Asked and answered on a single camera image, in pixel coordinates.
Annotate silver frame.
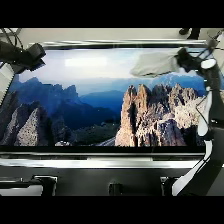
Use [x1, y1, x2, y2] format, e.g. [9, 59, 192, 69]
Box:
[0, 151, 214, 197]

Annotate black cable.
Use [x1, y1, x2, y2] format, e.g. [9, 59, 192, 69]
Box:
[0, 27, 25, 51]

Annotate grey garment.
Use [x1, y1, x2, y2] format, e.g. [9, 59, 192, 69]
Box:
[129, 51, 181, 79]

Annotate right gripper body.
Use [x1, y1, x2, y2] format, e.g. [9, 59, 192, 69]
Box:
[174, 47, 198, 73]

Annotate person's legs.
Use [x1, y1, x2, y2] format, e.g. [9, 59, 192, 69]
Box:
[178, 27, 202, 41]

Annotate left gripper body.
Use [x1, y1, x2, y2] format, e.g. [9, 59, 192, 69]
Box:
[25, 42, 47, 72]

